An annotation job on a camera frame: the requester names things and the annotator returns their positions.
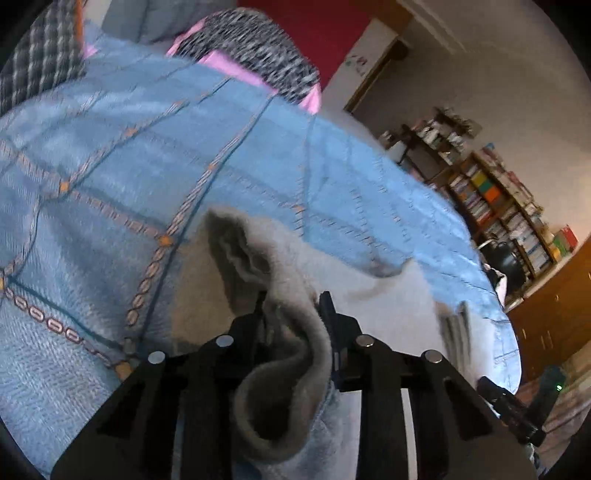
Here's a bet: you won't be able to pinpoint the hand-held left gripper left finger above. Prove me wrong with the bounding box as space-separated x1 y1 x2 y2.
51 291 269 480

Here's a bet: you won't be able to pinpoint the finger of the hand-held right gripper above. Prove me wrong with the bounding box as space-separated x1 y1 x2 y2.
476 376 546 446

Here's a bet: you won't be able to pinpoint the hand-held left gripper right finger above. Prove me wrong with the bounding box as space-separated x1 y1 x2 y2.
318 291 539 480

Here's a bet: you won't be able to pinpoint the grey white towel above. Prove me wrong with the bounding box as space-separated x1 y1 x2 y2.
173 208 492 467

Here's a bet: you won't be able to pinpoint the brown wooden cabinet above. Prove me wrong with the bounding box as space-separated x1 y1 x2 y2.
505 249 591 384

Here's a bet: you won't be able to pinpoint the white cloth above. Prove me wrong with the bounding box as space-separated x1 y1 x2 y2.
488 268 509 297

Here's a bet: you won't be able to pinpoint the black chair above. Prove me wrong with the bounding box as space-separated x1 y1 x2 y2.
478 237 527 301

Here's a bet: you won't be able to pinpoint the wooden bookshelf with books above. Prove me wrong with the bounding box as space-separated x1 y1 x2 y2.
429 143 578 282

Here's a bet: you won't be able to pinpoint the small wooden desk shelf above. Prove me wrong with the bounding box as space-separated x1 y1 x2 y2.
379 106 481 185

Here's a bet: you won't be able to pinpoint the blue plaid blanket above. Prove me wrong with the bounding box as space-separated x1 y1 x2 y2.
0 23 522 480

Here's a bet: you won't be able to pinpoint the grey bed sheet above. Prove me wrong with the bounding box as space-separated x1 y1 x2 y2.
314 106 385 153

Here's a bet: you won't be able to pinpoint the dark wooden door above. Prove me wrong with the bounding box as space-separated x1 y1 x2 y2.
344 34 411 114

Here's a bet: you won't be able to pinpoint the black white knit pillow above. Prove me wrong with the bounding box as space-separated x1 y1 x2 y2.
178 9 321 104

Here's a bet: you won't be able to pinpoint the red wardrobe panel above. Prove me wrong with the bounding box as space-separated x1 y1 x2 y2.
238 0 372 90

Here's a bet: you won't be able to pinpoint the dark checked cloth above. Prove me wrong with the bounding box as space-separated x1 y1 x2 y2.
0 0 88 116

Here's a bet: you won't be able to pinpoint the grey padded headboard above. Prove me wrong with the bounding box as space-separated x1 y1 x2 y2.
102 0 204 44

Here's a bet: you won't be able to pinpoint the wall stickers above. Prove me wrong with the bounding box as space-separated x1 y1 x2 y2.
345 53 370 77

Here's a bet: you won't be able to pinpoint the orange wooden frame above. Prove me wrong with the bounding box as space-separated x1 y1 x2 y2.
74 0 89 49

